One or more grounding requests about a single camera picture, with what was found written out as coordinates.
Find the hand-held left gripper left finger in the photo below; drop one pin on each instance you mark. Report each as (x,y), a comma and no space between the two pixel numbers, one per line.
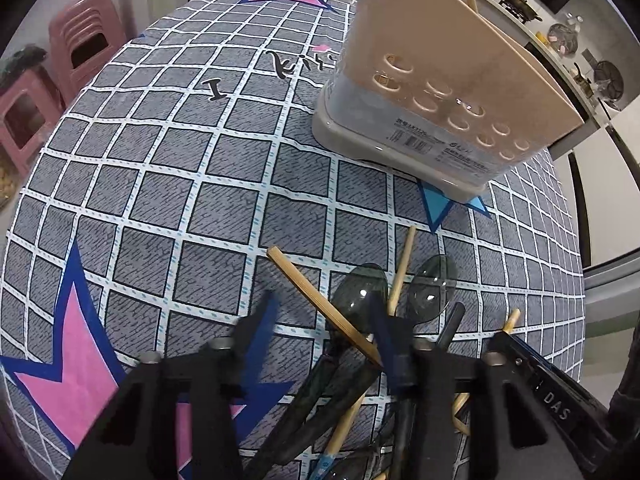
(261,332)

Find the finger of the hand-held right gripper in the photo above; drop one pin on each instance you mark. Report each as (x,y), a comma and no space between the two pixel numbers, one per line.
(575,410)

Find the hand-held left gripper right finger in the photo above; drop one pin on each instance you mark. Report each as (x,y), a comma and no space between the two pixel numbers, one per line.
(395,355)

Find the dark transparent plastic spoon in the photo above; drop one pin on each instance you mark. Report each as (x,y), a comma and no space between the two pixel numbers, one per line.
(450,327)
(431,287)
(360,290)
(345,390)

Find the beige plastic utensil holder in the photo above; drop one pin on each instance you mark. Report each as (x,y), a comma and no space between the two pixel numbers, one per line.
(425,40)

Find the grey checkered star tablecloth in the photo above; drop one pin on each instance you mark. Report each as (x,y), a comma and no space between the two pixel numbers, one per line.
(200,160)

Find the yellow snack bag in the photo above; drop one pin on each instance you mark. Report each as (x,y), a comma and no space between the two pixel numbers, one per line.
(7,180)

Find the low pink plastic stool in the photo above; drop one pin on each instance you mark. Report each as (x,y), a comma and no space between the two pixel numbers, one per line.
(30,105)

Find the round dark lid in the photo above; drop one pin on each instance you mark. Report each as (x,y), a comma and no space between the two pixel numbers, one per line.
(607,77)

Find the round glass lid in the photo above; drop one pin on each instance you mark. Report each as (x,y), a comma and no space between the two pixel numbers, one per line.
(564,39)

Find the tall pink plastic stool stack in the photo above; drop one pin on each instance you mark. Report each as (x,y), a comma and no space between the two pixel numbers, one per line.
(85,20)

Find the dark bag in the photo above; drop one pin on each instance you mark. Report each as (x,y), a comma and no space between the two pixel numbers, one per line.
(22,60)

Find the black wok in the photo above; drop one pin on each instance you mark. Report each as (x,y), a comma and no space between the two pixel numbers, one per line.
(520,2)

